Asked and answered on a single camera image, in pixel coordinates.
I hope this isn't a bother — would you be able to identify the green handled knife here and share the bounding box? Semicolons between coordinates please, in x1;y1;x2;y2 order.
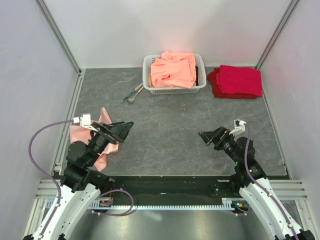
120;83;144;104

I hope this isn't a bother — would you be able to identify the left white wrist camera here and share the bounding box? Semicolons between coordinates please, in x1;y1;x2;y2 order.
72;113;98;132

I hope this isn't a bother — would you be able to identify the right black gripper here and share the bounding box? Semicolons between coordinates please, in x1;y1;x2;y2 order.
197;125;241;165

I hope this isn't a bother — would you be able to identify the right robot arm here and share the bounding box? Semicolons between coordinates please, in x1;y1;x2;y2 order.
198;126;315;240

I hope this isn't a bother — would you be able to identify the white slotted cable duct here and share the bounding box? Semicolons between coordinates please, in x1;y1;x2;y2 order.
88;200;249;211

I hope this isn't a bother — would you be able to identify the left aluminium frame post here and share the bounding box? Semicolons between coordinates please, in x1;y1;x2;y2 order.
34;0;82;75

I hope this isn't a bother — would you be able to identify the aluminium frame post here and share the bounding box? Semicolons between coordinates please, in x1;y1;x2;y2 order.
254;0;301;70
34;0;82;75

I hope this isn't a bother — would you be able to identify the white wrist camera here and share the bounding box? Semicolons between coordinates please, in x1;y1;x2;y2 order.
72;113;98;132
229;119;247;137

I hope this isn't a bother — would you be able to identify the salmon pink cloth pile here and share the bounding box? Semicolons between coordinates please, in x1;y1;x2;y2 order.
150;51;197;89

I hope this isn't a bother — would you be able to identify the light pink satin napkin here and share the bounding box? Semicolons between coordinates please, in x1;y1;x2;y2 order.
69;107;119;172

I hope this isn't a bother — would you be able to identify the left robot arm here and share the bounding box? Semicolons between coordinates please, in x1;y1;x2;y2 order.
24;121;134;240

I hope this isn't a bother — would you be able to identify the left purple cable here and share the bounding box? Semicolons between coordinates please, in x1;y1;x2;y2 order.
28;119;135;240

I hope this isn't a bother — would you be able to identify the white plastic basket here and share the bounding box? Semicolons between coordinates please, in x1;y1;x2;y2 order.
142;53;207;95

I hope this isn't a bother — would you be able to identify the right aluminium frame post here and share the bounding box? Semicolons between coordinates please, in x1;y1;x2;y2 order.
254;0;301;70

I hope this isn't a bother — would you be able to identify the dark item in basket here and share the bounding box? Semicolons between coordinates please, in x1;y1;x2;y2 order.
195;66;199;86

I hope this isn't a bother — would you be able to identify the wooden utensil in basket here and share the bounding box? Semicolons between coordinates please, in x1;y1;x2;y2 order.
148;73;153;88

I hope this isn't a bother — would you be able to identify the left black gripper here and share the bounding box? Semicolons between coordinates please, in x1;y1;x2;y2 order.
86;121;134;166

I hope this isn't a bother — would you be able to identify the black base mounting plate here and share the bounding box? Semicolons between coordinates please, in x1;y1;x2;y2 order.
59;174;251;201

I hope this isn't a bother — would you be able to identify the red folded cloth stack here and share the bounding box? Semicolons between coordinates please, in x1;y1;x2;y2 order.
207;65;263;99

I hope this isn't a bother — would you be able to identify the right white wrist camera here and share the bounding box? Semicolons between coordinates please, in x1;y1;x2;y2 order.
229;119;247;137

